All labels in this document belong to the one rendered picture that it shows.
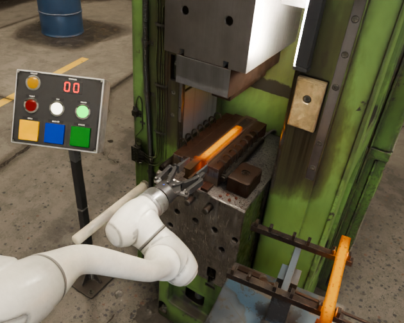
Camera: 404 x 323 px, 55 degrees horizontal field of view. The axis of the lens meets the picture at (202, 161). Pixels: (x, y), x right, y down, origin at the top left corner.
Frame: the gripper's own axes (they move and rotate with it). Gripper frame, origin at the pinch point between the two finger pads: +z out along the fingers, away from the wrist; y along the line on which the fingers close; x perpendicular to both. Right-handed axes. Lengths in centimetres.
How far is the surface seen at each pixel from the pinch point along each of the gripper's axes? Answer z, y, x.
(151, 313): -2, -17, -99
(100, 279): -2, -53, -99
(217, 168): 5.6, 6.7, -0.5
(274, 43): 24.5, 12.5, 41.3
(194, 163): -0.4, 0.5, 2.2
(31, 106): -15, -64, 9
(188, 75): 5.1, -7.2, 30.8
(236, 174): 7.9, 13.2, -1.7
